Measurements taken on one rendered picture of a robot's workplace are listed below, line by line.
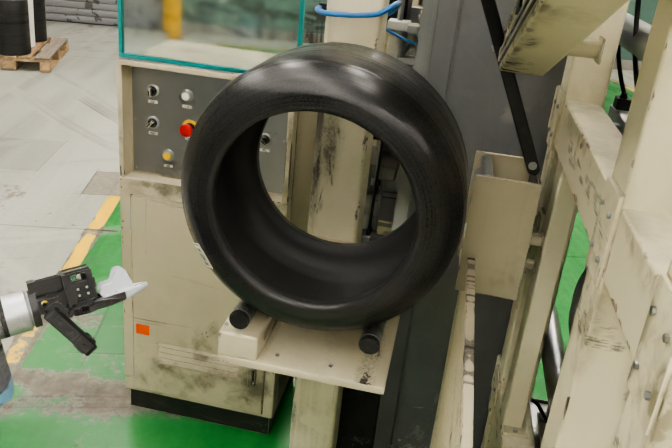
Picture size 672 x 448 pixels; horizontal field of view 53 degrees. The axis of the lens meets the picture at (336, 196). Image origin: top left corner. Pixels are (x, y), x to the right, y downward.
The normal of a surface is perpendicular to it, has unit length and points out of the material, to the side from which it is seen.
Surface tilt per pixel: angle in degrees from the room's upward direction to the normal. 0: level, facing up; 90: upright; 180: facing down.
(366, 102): 80
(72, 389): 0
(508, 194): 90
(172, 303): 90
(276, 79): 46
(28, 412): 0
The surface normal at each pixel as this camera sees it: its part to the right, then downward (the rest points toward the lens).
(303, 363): 0.09, -0.92
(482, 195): -0.19, 0.35
